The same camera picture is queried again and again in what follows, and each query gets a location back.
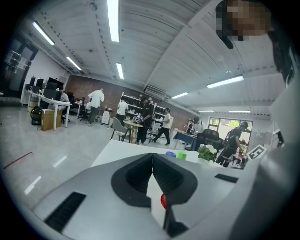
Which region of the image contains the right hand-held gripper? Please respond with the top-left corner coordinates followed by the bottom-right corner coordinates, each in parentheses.
top-left (239, 144), bottom-right (268, 169)

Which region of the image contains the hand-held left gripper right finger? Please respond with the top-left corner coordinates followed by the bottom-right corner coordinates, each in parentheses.
top-left (152, 153), bottom-right (242, 238)

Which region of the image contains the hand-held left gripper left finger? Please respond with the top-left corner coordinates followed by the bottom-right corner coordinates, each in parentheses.
top-left (32, 153), bottom-right (165, 240)

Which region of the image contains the white potted flower plant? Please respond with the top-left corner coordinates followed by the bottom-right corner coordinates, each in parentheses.
top-left (196, 144), bottom-right (218, 165)

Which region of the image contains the black office chair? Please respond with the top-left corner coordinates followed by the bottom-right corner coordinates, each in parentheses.
top-left (195, 128), bottom-right (225, 152)

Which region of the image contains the blue table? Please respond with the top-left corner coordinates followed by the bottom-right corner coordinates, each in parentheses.
top-left (173, 131), bottom-right (197, 150)

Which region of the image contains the large window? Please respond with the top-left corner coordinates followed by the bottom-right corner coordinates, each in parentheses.
top-left (209, 117), bottom-right (253, 141)

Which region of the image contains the white table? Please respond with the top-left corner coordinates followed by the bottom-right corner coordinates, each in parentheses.
top-left (90, 139), bottom-right (227, 169)

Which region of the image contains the grey chair with black legs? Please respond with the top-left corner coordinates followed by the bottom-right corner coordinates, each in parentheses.
top-left (110, 117), bottom-right (128, 141)

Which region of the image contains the white drawer cabinet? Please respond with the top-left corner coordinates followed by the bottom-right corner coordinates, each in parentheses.
top-left (100, 110), bottom-right (111, 125)

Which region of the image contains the round wooden table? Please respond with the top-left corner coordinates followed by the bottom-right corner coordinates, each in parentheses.
top-left (123, 120), bottom-right (144, 143)

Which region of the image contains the brown cardboard box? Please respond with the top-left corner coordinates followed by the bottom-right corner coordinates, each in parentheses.
top-left (41, 109), bottom-right (63, 132)

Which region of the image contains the person's black printed shirt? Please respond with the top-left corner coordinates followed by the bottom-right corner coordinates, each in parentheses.
top-left (267, 25), bottom-right (300, 89)

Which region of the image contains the ceiling air conditioner unit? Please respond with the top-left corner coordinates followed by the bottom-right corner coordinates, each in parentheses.
top-left (143, 84), bottom-right (169, 97)

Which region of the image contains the white office desk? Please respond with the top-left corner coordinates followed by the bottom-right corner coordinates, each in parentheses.
top-left (23, 90), bottom-right (72, 131)

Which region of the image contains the black computer monitor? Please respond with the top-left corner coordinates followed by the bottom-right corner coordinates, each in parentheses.
top-left (43, 88), bottom-right (62, 100)
top-left (46, 77), bottom-right (64, 91)

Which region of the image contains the person's head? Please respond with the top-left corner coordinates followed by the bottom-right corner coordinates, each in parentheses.
top-left (215, 0), bottom-right (275, 50)

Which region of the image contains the white wall shelving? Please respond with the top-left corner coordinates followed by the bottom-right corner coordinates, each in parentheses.
top-left (120, 91), bottom-right (174, 128)

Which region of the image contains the black and yellow cable reel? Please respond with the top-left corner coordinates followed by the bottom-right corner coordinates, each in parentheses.
top-left (30, 105), bottom-right (43, 125)

